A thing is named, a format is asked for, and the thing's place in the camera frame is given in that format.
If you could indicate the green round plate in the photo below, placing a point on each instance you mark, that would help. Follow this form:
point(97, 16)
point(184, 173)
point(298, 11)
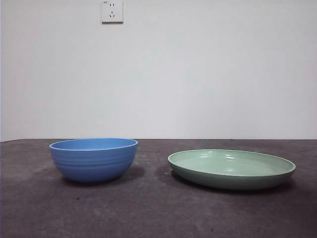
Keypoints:
point(223, 166)

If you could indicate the blue ribbed bowl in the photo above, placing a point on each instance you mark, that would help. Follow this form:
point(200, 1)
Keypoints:
point(94, 166)

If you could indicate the white wall socket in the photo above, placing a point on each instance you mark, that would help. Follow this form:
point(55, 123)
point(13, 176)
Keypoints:
point(112, 12)

